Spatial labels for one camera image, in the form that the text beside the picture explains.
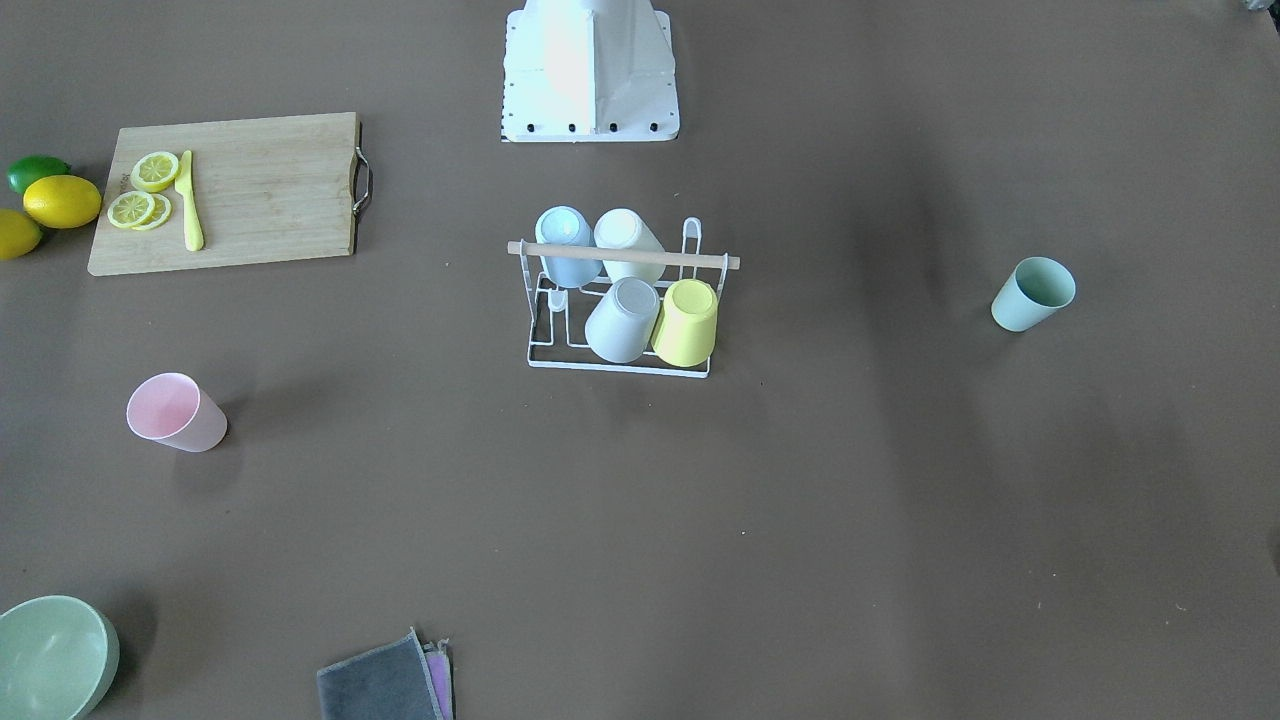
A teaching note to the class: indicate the mint green cup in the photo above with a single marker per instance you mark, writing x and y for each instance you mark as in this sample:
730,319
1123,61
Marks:
1037,288

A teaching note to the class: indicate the pink cup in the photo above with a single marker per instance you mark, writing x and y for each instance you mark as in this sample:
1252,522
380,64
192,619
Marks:
171,409

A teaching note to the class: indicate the grey cup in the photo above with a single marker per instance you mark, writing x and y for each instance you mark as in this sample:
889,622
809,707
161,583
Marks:
620,326

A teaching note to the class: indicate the yellow cup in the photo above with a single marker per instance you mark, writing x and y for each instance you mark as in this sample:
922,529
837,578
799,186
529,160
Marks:
685,332

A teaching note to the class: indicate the white cup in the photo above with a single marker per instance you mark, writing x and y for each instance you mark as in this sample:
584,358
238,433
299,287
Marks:
623,229

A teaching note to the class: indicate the purple cloth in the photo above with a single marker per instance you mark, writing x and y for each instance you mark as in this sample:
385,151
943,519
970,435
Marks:
438,658

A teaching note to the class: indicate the grey cloth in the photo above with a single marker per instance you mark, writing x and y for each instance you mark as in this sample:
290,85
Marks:
390,682

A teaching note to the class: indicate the yellow plastic knife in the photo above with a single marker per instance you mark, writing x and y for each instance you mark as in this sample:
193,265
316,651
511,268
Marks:
192,227

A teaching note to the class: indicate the wooden cutting board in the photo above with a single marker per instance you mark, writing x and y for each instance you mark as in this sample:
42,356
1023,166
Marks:
267,190

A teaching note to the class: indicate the lemon slice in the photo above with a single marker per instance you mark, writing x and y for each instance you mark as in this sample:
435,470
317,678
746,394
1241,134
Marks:
131,209
159,216
155,171

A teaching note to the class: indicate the lemon slice top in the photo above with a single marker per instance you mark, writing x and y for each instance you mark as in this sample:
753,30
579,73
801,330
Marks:
155,171

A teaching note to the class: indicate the yellow lemon upper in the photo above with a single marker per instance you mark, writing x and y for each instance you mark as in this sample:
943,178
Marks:
62,202

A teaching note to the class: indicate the yellow lemon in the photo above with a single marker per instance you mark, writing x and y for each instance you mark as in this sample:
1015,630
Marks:
19,234
62,202

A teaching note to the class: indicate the yellow lemon lower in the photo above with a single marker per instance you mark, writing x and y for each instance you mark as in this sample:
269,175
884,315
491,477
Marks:
19,234

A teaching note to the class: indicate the green lime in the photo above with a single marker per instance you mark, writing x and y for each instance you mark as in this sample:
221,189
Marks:
30,169

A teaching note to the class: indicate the green bowl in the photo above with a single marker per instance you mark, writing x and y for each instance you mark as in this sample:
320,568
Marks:
59,656

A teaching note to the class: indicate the white wire cup holder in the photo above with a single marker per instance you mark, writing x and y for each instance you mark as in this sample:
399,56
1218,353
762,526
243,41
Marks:
556,336

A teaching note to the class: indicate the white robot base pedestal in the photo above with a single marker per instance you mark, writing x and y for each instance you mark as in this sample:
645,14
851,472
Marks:
589,71

